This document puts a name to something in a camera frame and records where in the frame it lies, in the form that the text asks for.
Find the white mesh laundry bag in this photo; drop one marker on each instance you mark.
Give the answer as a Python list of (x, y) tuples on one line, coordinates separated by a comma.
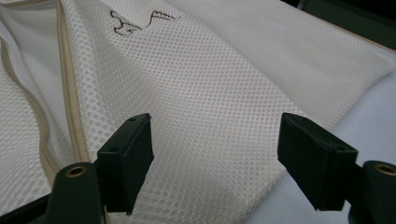
[(202, 93)]

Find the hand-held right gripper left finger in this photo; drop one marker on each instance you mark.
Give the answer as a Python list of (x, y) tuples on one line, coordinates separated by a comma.
[(124, 161)]

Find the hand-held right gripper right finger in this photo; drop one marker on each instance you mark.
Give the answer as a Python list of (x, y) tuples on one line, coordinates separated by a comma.
[(314, 161)]

